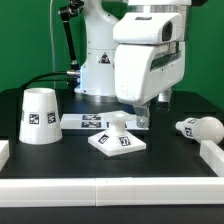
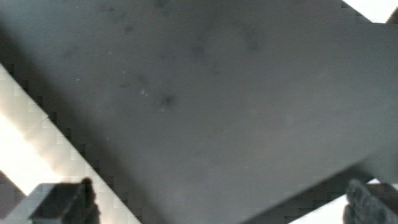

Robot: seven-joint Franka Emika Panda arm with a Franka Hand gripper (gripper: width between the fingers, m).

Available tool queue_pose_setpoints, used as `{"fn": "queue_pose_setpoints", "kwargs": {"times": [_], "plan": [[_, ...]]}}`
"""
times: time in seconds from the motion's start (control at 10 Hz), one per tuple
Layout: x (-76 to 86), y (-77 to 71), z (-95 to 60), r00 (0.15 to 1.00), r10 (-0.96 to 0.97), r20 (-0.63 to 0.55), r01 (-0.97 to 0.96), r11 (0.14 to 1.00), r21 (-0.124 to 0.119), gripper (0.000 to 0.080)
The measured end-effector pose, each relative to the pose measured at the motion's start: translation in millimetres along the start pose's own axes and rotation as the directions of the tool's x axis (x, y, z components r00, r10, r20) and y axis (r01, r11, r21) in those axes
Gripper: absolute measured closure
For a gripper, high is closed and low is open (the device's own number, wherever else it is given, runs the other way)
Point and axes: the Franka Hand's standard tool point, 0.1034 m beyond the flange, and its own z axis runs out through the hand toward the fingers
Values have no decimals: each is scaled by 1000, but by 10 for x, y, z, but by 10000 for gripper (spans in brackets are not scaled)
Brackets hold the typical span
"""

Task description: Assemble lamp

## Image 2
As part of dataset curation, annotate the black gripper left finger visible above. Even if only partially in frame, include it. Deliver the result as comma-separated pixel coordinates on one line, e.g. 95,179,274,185
0,178,100,224

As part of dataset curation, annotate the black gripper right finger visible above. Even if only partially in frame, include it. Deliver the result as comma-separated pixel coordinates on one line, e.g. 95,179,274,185
344,180,398,224

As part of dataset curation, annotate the white front wall bar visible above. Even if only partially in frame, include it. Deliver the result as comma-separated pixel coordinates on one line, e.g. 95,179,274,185
0,64,141,224

